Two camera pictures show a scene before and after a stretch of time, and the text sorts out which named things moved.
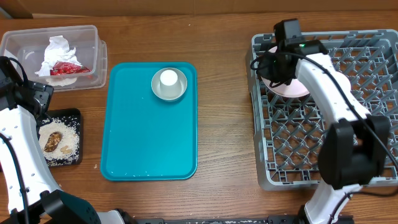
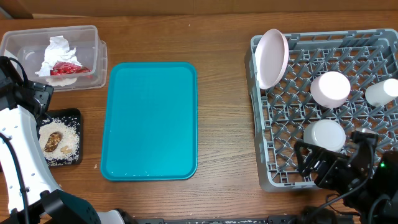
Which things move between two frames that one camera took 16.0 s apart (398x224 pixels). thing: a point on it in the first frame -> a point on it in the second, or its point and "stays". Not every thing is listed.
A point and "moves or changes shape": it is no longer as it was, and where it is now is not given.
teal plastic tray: [149, 122] stays
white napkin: [58, 50] stays
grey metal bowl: [155, 83] -> [328, 134]
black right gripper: [263, 71] -> [314, 152]
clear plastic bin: [67, 58] stays
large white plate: [296, 89] moves or changes shape
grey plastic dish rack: [288, 129] stays
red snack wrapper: [64, 68] stays
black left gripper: [41, 93] stays
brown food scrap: [52, 142] stays
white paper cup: [170, 85] -> [382, 91]
